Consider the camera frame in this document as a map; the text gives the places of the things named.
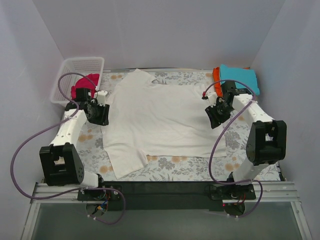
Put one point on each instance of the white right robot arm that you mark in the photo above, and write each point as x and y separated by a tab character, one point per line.
267	139

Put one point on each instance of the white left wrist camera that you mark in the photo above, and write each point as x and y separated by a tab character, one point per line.
101	97

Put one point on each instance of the white t shirt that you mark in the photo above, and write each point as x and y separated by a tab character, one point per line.
151	119

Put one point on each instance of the aluminium frame rail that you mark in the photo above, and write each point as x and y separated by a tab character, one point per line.
172	211

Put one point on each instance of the white plastic laundry basket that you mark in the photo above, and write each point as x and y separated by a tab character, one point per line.
81	65

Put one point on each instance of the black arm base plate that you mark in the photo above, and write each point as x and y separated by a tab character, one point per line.
167	195

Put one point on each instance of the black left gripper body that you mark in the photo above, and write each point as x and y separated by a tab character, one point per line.
100	114

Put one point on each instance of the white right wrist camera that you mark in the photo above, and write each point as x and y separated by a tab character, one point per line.
211	97

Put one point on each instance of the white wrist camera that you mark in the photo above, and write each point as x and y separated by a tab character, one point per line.
101	97
211	97

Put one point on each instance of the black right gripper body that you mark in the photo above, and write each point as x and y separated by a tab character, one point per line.
215	115

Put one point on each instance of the folded blue t shirt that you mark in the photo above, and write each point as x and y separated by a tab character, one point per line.
246	76

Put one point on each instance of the crumpled red t shirt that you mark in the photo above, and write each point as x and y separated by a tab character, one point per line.
84	83

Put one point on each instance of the folded orange t shirt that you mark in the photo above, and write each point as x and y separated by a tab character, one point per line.
216	74

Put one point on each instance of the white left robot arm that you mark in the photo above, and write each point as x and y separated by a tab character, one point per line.
61	163

